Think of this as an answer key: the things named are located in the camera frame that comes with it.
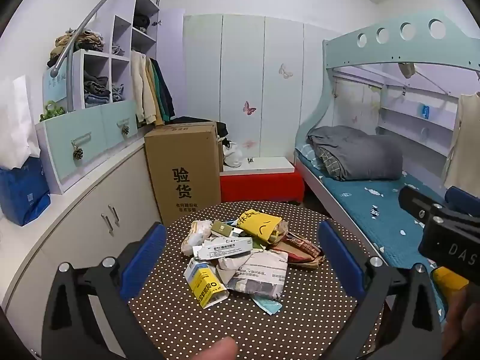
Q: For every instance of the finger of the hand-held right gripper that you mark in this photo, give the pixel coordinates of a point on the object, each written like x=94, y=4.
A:
x=463, y=199
x=414, y=202

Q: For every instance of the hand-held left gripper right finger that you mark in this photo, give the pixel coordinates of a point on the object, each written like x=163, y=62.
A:
x=337, y=255

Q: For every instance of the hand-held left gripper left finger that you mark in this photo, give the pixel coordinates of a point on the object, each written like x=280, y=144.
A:
x=144, y=259

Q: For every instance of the red striped packet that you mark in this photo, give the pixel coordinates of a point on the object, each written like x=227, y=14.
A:
x=300, y=252

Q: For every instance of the white orange plastic bag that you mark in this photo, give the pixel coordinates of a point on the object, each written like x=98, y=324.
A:
x=195, y=237

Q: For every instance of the tan paper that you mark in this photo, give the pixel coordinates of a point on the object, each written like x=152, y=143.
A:
x=280, y=231

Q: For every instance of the yellow blue medicine box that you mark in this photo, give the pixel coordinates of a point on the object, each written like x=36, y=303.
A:
x=204, y=283

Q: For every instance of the white printed paper bag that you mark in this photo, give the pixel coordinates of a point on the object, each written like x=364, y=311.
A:
x=258, y=273

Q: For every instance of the long white medicine box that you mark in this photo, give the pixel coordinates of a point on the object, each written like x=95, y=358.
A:
x=225, y=248

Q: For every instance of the olive green small box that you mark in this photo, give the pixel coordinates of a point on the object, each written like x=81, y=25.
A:
x=221, y=228

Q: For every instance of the yellow paper bag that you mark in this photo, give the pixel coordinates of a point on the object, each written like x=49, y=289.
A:
x=258, y=227

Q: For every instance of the person's right hand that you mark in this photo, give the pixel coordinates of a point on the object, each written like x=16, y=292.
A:
x=463, y=322

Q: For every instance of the person's left hand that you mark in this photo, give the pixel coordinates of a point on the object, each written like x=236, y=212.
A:
x=215, y=350

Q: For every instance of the cream hanging garment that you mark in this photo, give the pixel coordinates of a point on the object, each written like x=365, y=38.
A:
x=463, y=146

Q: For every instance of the teal patterned bed sheet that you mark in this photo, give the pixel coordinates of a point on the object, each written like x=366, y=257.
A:
x=360, y=204

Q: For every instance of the brown dotted tablecloth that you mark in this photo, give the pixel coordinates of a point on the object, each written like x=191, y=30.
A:
x=176, y=307

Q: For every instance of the grey duvet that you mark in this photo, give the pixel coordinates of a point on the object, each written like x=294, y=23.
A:
x=360, y=152

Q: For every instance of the beige low cabinet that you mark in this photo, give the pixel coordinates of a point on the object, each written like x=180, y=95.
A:
x=75, y=228

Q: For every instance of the white bed shelf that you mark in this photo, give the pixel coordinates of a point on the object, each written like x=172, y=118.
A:
x=416, y=125

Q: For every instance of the small blue box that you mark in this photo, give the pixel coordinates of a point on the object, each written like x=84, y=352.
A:
x=425, y=111

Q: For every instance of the red ottoman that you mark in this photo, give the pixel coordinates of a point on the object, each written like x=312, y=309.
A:
x=262, y=188

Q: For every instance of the blue plaid pillow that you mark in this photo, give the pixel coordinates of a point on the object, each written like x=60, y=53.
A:
x=309, y=155

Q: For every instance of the tall cardboard box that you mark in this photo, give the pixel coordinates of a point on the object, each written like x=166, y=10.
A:
x=180, y=157

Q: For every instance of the white board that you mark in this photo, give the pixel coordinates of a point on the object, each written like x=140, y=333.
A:
x=270, y=165

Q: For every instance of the pine cone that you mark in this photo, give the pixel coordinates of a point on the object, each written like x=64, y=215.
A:
x=78, y=154
x=125, y=130

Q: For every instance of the beige hanging item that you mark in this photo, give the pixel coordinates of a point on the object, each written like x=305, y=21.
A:
x=407, y=69

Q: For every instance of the light green drawer unit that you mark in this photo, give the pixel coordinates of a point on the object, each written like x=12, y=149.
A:
x=86, y=135

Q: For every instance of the blue bag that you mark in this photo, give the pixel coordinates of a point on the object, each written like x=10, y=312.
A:
x=22, y=191

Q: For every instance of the faded pink butterfly sticker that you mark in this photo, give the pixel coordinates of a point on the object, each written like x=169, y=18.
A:
x=249, y=144

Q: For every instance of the black cloth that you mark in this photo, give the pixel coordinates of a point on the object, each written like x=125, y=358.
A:
x=222, y=130

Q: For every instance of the grey folded clothes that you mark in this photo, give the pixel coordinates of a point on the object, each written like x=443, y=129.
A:
x=118, y=93

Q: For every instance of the green hanging garment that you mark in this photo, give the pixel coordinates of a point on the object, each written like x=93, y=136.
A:
x=157, y=90

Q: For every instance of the dark hanging garment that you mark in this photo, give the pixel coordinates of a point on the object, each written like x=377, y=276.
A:
x=167, y=90

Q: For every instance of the cream hanging jacket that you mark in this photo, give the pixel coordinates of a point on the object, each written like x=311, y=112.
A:
x=141, y=86

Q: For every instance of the green plant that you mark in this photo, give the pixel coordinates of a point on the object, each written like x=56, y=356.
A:
x=52, y=112

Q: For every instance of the dark folded clothes stack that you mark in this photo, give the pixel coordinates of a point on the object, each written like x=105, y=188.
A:
x=95, y=90

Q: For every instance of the pale butterfly sticker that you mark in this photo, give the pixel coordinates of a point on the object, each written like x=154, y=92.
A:
x=285, y=71

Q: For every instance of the light blue paper sign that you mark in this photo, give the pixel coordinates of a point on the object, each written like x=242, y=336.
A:
x=56, y=90

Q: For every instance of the white cubby shelf unit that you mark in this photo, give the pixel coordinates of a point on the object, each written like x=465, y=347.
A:
x=77, y=78

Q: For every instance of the small grey folded cloth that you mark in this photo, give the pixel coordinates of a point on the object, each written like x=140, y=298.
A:
x=118, y=50

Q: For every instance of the white wardrobe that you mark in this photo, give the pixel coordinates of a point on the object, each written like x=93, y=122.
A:
x=240, y=63

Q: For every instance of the pile of brown clothes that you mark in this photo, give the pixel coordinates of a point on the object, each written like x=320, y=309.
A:
x=80, y=41

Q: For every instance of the black folded clothes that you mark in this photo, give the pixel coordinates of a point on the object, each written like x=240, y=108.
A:
x=141, y=22

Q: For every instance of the light green bunk bed frame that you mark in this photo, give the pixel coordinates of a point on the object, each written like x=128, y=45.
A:
x=408, y=47

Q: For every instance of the curved metal rail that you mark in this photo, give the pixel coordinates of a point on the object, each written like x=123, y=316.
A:
x=80, y=32

